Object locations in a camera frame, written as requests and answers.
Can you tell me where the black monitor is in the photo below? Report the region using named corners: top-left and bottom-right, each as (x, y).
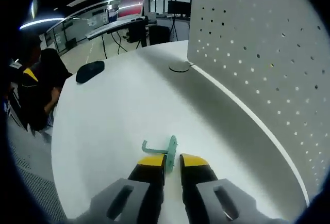
top-left (168, 1), bottom-right (192, 18)

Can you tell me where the ceiling light strip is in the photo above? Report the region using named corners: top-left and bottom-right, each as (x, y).
top-left (19, 17), bottom-right (65, 30)
top-left (30, 0), bottom-right (39, 19)

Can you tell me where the grey mesh chair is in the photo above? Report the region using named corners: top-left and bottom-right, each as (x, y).
top-left (6, 131), bottom-right (67, 224)

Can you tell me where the black tripod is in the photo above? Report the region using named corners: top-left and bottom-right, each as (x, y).
top-left (169, 0), bottom-right (179, 42)

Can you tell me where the white perforated mounting plate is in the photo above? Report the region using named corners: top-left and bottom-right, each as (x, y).
top-left (186, 0), bottom-right (328, 208)

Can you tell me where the black oval object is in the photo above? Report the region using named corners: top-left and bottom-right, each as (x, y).
top-left (75, 60), bottom-right (105, 84)

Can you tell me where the black computer tower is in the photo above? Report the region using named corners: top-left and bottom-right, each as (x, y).
top-left (128, 24), bottom-right (148, 49)

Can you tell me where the black cabinet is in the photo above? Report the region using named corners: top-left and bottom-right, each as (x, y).
top-left (148, 25), bottom-right (171, 46)

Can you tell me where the grey standing desk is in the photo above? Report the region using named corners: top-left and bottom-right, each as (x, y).
top-left (86, 16), bottom-right (150, 59)

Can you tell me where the person's dark clothing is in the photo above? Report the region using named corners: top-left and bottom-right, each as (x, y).
top-left (15, 48), bottom-right (74, 133)

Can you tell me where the round grey desk grommet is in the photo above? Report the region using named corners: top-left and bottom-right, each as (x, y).
top-left (169, 62), bottom-right (191, 73)

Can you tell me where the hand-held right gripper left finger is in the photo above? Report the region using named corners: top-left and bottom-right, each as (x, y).
top-left (74, 154), bottom-right (168, 224)

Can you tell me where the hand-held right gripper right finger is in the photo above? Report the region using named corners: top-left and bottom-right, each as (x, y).
top-left (179, 153), bottom-right (285, 224)

